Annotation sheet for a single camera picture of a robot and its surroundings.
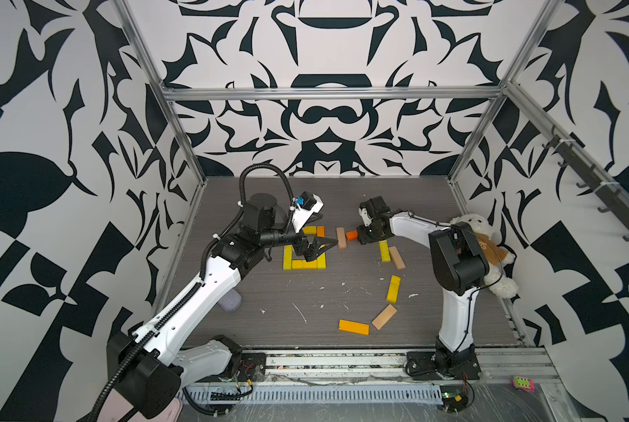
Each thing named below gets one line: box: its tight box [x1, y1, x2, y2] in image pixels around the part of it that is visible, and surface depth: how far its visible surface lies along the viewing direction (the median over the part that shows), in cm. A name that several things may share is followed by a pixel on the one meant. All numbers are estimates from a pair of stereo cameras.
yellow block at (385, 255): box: [378, 240, 391, 262], surface depth 98 cm
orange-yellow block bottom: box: [338, 319, 370, 336], surface depth 83 cm
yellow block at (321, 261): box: [317, 252, 326, 270], surface depth 96 cm
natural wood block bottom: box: [371, 303, 398, 331], surface depth 84 cm
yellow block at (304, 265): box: [291, 259, 319, 270], surface depth 96 cm
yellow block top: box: [302, 225, 318, 235], surface depth 104 cm
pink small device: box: [512, 376, 536, 393], surface depth 71 cm
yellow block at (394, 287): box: [386, 274, 402, 304], surface depth 90 cm
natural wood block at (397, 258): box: [388, 245, 406, 270], surface depth 97 cm
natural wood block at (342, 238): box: [336, 226, 348, 250], surface depth 101 cm
